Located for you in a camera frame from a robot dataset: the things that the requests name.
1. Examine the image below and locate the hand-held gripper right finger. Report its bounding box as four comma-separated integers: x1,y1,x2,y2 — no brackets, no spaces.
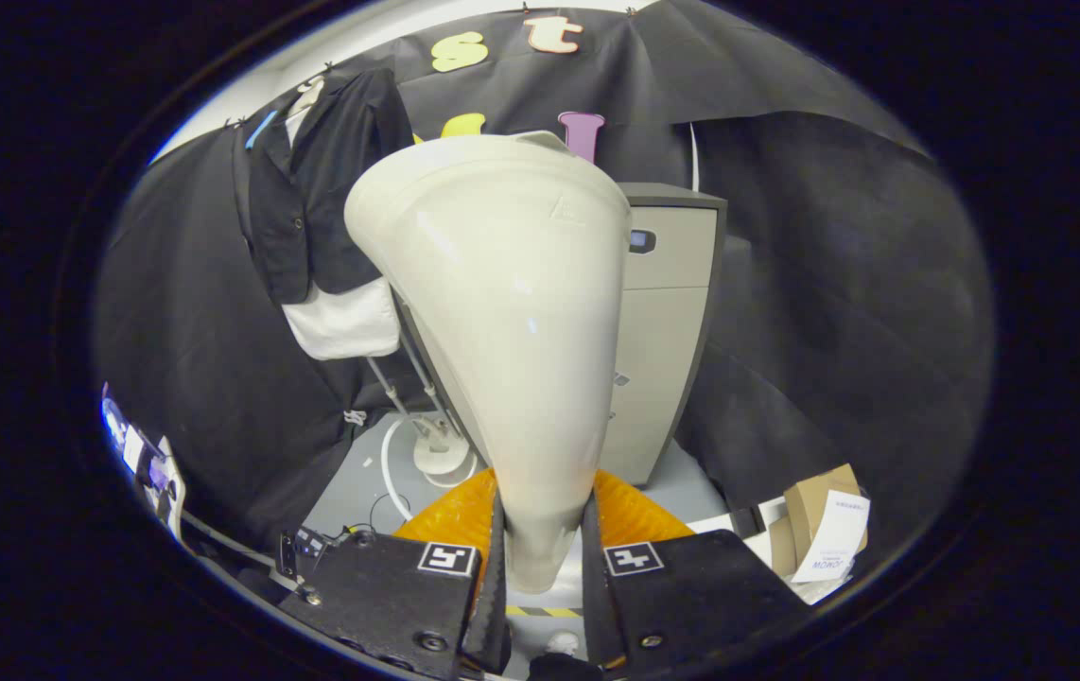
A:
583,468,810,678

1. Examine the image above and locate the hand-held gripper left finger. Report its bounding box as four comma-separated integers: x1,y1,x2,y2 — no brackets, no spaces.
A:
277,468,511,680

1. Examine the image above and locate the garment steamer base stand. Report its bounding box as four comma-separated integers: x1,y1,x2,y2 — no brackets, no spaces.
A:
365,331,479,477

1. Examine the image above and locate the white garment steamer head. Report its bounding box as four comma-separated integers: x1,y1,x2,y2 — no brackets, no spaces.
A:
343,131,634,595

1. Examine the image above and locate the white shirt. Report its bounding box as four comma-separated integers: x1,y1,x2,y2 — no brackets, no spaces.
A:
280,85,401,360

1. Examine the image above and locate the black suit jacket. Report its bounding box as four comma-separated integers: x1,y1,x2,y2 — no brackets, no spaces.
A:
235,68,415,306

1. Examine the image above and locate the black device with lights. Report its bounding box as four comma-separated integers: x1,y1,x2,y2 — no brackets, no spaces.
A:
275,525,330,580

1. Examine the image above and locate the brown cardboard box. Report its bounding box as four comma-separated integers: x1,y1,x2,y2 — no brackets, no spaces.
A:
767,463,872,580

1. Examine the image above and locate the white paper sheet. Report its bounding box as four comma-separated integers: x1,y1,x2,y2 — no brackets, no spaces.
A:
791,490,872,584

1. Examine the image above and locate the grey cabinet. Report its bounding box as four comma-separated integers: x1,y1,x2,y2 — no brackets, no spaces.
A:
393,182,728,488

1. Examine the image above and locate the black backdrop cloth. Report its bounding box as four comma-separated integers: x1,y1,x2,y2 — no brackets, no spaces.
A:
94,0,995,559

